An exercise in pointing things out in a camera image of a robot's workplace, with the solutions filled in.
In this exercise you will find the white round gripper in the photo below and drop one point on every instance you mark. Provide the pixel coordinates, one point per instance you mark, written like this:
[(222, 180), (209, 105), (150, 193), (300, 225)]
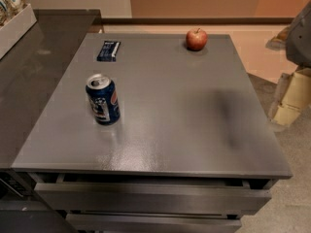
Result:
[(299, 39)]

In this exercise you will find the blue Pepsi can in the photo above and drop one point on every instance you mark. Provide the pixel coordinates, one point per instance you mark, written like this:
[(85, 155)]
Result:
[(103, 99)]

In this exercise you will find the red apple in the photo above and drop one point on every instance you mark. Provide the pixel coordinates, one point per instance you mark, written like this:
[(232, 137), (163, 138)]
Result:
[(196, 39)]

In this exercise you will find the grey metal drawer cabinet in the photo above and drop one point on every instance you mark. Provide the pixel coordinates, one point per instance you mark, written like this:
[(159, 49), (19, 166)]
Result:
[(187, 118)]

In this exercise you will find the dark blue snack packet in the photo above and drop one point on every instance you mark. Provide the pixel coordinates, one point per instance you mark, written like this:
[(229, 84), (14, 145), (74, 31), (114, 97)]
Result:
[(109, 51)]

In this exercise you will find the lower grey drawer front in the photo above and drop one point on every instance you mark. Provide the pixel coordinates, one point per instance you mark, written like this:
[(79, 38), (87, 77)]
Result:
[(152, 224)]

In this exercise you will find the grey drawer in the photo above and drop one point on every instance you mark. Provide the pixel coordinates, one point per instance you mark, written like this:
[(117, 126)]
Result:
[(152, 224), (153, 198)]

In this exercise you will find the dark grey side counter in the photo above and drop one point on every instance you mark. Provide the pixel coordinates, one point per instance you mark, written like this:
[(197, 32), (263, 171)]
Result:
[(29, 73)]

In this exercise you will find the upper grey drawer front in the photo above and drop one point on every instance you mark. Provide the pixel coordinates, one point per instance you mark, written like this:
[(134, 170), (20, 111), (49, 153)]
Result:
[(153, 198)]

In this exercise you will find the white cardboard snack box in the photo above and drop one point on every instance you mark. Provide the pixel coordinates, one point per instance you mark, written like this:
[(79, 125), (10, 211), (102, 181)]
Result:
[(15, 29)]

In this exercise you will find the snack bags in box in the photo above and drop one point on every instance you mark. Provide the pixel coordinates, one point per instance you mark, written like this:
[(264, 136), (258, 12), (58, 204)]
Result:
[(9, 9)]

